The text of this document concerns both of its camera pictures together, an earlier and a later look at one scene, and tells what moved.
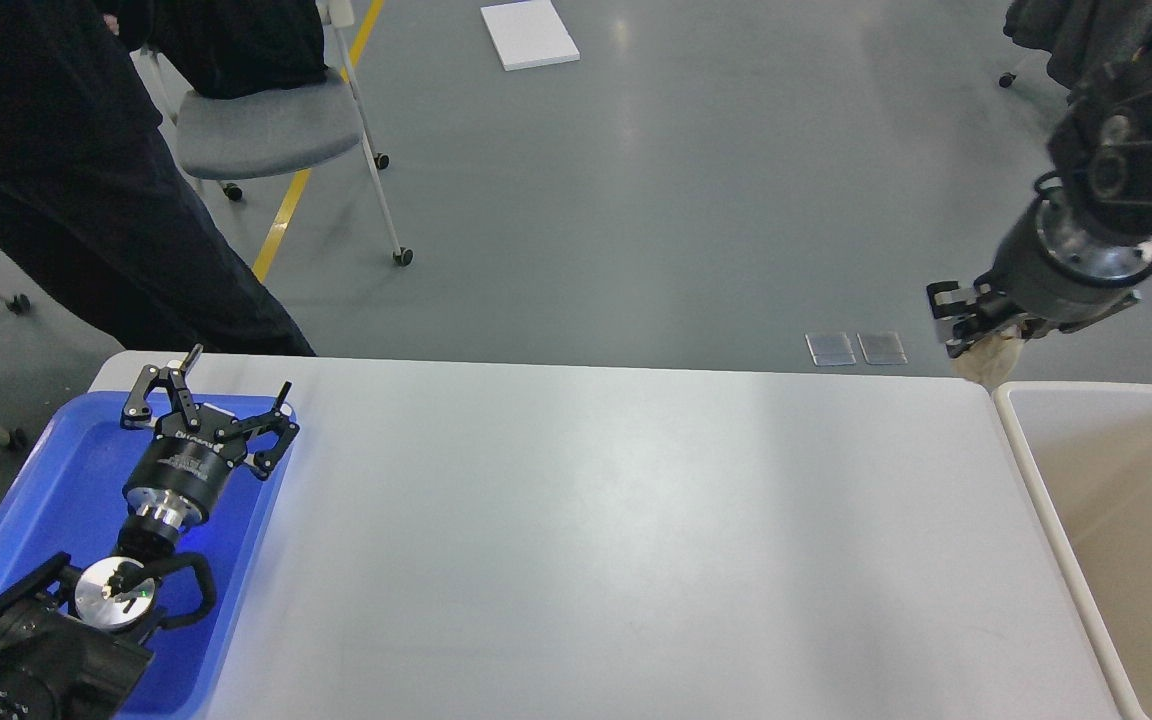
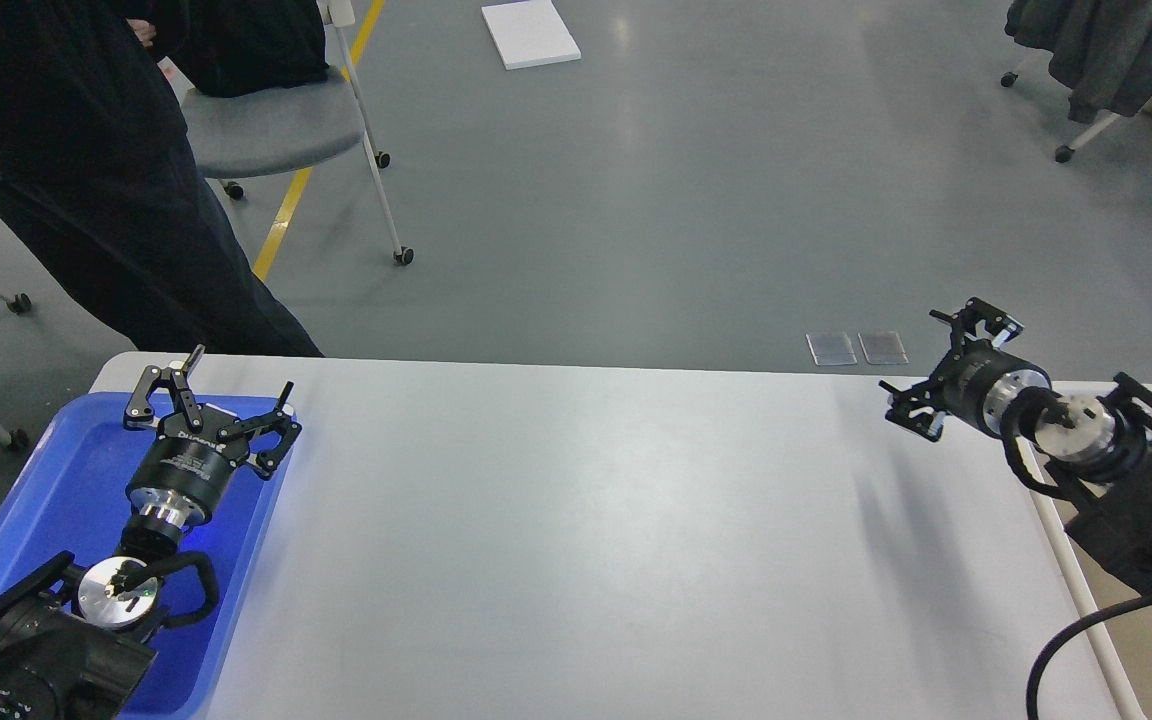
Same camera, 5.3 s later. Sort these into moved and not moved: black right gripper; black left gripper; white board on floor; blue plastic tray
Moved: black right gripper
Not moved: white board on floor; black left gripper; blue plastic tray
